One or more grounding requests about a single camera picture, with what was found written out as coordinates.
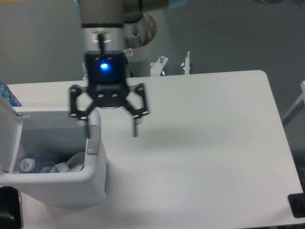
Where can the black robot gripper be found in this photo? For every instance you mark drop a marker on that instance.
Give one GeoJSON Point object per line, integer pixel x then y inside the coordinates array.
{"type": "Point", "coordinates": [107, 87]}

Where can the white paper tissue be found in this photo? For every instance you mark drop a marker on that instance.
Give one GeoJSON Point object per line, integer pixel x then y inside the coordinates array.
{"type": "Point", "coordinates": [73, 164]}

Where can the clear plastic water bottle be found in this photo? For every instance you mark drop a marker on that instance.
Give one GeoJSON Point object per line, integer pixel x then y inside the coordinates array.
{"type": "Point", "coordinates": [36, 163]}

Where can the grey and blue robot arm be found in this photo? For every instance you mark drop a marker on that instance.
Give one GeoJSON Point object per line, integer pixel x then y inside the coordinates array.
{"type": "Point", "coordinates": [103, 22]}

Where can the white plastic trash can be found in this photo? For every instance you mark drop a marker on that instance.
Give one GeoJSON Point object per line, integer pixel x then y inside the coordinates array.
{"type": "Point", "coordinates": [50, 130]}

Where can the blue patterned cylinder can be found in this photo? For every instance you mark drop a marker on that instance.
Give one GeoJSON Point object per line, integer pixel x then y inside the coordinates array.
{"type": "Point", "coordinates": [8, 96]}

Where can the white trash can lid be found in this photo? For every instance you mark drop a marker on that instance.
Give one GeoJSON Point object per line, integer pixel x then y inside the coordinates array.
{"type": "Point", "coordinates": [10, 133]}

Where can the blue and orange snack wrapper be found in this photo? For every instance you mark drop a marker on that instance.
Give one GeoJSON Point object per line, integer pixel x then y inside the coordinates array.
{"type": "Point", "coordinates": [65, 157]}

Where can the black device bottom left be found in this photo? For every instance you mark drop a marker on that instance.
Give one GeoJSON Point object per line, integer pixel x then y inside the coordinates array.
{"type": "Point", "coordinates": [10, 212]}

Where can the black clamp bottom right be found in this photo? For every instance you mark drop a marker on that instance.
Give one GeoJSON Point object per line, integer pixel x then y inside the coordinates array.
{"type": "Point", "coordinates": [297, 204]}

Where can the white bracket with bolt left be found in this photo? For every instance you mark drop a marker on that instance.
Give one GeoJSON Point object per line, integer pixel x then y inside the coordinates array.
{"type": "Point", "coordinates": [85, 77]}

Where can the white bracket with bolt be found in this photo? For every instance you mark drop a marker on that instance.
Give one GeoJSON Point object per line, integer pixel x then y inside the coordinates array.
{"type": "Point", "coordinates": [158, 67]}
{"type": "Point", "coordinates": [85, 77]}
{"type": "Point", "coordinates": [186, 65]}

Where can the white bracket with bolt middle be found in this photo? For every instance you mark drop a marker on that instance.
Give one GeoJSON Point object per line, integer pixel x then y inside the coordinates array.
{"type": "Point", "coordinates": [158, 67]}

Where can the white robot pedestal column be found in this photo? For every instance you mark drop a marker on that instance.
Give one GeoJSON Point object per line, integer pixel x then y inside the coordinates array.
{"type": "Point", "coordinates": [139, 36]}

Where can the white bracket with bolt right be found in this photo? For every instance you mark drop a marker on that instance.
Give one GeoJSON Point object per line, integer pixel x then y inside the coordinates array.
{"type": "Point", "coordinates": [186, 65]}

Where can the white metal frame right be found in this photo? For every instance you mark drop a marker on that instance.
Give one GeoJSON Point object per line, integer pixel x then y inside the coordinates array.
{"type": "Point", "coordinates": [296, 106]}

